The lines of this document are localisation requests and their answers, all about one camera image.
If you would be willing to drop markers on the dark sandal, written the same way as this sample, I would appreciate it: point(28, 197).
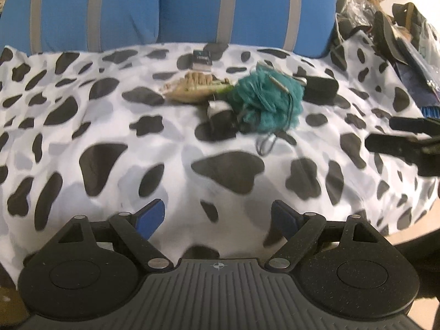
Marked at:
point(386, 37)

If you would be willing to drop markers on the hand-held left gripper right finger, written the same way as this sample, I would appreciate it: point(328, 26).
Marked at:
point(284, 219)

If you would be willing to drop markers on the green snack packet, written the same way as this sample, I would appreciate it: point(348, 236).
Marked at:
point(221, 86)

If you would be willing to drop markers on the small black box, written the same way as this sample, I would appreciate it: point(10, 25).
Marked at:
point(202, 59)

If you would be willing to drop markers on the black and white sock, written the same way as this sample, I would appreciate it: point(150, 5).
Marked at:
point(220, 115)

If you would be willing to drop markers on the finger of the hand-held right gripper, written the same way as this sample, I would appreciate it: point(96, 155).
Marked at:
point(412, 124)
point(392, 146)

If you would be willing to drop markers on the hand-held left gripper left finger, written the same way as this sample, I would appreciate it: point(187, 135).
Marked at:
point(150, 219)

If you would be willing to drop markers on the blue grey striped pillow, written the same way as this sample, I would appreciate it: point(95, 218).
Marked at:
point(68, 10)
point(247, 7)

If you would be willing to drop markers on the cow print blanket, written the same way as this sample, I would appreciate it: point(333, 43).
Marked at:
point(137, 137)

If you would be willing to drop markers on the teal mesh bath pouf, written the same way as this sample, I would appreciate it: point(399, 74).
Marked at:
point(268, 99)

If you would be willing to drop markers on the clear plastic bag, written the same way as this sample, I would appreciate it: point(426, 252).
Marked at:
point(359, 12)

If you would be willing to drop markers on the dark green bag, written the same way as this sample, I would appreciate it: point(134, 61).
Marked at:
point(410, 20)

